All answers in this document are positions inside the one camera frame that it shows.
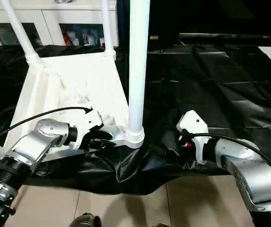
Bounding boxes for red bottle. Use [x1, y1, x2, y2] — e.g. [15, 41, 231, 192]
[60, 26, 68, 45]

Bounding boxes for pale blue bottle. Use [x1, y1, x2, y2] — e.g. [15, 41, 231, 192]
[89, 29, 101, 45]

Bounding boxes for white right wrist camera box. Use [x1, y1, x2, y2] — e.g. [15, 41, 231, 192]
[176, 110, 211, 165]

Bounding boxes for black low cabinet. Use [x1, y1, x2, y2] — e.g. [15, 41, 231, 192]
[121, 0, 271, 48]

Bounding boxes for white display cabinet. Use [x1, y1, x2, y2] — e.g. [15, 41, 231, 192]
[0, 0, 119, 47]

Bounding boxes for white plastic table top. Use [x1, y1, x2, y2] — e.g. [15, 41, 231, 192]
[3, 50, 145, 159]

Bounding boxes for black work mat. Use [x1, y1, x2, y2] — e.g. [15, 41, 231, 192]
[0, 44, 271, 195]

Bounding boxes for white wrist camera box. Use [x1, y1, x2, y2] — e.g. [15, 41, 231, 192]
[176, 110, 211, 165]
[72, 110, 104, 148]

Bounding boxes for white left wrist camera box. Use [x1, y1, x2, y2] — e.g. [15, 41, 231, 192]
[72, 110, 104, 148]

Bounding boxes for grey left robot leg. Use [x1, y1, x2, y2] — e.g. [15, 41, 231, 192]
[68, 214, 102, 227]

